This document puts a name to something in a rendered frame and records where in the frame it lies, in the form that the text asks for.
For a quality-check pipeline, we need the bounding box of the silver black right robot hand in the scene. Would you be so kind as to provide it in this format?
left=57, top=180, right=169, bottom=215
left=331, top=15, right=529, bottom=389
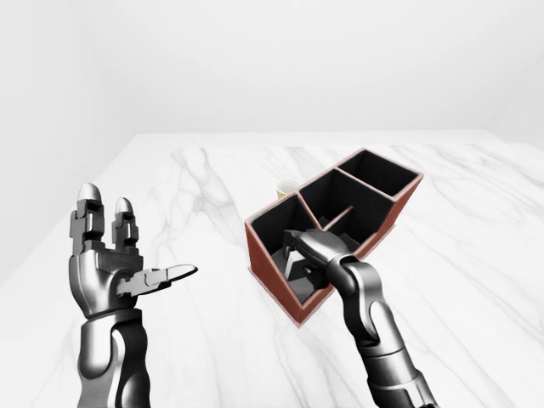
left=283, top=228, right=357, bottom=295

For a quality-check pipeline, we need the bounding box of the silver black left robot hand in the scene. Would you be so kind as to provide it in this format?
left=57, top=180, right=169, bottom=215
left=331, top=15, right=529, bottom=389
left=68, top=182, right=199, bottom=319

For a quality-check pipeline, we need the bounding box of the grey book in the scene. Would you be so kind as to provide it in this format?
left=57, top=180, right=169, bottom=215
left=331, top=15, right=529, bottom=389
left=271, top=247, right=329, bottom=305

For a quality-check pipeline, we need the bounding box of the red-brown desk caddy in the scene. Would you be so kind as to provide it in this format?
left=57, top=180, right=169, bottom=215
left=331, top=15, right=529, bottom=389
left=244, top=146, right=425, bottom=330

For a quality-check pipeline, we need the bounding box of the white and yellow mug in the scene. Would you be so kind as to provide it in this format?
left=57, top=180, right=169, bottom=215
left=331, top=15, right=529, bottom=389
left=276, top=178, right=302, bottom=201

